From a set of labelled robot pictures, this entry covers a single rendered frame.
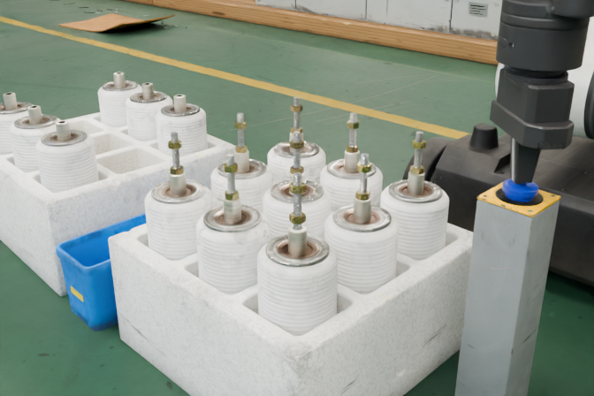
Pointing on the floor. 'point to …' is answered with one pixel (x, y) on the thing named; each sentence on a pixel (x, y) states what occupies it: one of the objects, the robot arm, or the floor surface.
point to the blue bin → (93, 273)
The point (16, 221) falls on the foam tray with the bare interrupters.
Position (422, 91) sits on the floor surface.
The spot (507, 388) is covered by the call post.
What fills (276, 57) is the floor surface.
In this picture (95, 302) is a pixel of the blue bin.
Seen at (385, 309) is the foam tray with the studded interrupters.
